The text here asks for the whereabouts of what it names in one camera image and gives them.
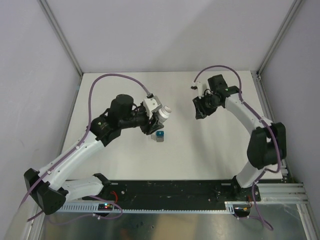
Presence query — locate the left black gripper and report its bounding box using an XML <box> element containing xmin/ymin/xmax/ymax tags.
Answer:
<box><xmin>119</xmin><ymin>105</ymin><xmax>164</xmax><ymax>135</ymax></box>

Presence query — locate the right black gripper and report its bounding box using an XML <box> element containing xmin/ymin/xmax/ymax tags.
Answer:
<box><xmin>193</xmin><ymin>92</ymin><xmax>221</xmax><ymax>120</ymax></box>

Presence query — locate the blue pill box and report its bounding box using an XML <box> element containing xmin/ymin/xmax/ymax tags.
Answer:
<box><xmin>155</xmin><ymin>130</ymin><xmax>164</xmax><ymax>138</ymax></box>

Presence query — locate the white pill bottle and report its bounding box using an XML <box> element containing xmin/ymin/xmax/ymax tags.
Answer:
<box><xmin>157</xmin><ymin>105</ymin><xmax>172</xmax><ymax>124</ymax></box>

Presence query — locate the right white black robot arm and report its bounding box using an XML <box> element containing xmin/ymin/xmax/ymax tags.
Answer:
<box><xmin>191</xmin><ymin>74</ymin><xmax>287</xmax><ymax>201</ymax></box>

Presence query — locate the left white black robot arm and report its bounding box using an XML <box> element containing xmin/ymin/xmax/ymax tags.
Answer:
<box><xmin>23</xmin><ymin>94</ymin><xmax>172</xmax><ymax>215</ymax></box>

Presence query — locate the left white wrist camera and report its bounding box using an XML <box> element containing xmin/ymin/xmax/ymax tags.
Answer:
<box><xmin>142</xmin><ymin>95</ymin><xmax>163</xmax><ymax>119</ymax></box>

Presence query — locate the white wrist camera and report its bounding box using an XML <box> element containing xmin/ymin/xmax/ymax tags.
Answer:
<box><xmin>142</xmin><ymin>95</ymin><xmax>163</xmax><ymax>119</ymax></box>
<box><xmin>190</xmin><ymin>81</ymin><xmax>207</xmax><ymax>99</ymax></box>

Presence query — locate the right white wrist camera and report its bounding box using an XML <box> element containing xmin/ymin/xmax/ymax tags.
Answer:
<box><xmin>190</xmin><ymin>81</ymin><xmax>207</xmax><ymax>99</ymax></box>

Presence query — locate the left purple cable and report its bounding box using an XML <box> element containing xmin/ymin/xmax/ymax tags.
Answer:
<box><xmin>18</xmin><ymin>72</ymin><xmax>153</xmax><ymax>222</ymax></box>

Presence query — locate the purple cable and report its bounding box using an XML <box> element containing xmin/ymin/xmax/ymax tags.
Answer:
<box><xmin>193</xmin><ymin>65</ymin><xmax>282</xmax><ymax>175</ymax></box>
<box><xmin>18</xmin><ymin>72</ymin><xmax>153</xmax><ymax>222</ymax></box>

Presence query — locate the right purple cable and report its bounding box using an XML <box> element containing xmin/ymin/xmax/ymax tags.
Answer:
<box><xmin>193</xmin><ymin>65</ymin><xmax>282</xmax><ymax>175</ymax></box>

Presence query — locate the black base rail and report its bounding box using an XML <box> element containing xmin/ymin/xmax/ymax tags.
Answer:
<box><xmin>98</xmin><ymin>179</ymin><xmax>261</xmax><ymax>210</ymax></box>

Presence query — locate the grey slotted cable duct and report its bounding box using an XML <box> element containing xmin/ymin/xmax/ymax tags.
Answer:
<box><xmin>57</xmin><ymin>201</ymin><xmax>249</xmax><ymax>214</ymax></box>

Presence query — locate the aluminium frame crossbar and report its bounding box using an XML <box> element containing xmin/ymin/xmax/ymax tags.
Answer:
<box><xmin>257</xmin><ymin>183</ymin><xmax>309</xmax><ymax>204</ymax></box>

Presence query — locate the right aluminium frame post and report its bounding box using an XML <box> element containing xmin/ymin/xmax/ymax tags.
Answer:
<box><xmin>256</xmin><ymin>0</ymin><xmax>306</xmax><ymax>76</ymax></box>

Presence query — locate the aluminium frame post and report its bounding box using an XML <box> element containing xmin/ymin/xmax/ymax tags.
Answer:
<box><xmin>256</xmin><ymin>0</ymin><xmax>306</xmax><ymax>76</ymax></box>
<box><xmin>37</xmin><ymin>0</ymin><xmax>84</xmax><ymax>77</ymax></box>

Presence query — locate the left aluminium frame post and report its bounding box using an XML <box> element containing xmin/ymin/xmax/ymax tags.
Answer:
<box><xmin>37</xmin><ymin>0</ymin><xmax>84</xmax><ymax>77</ymax></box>

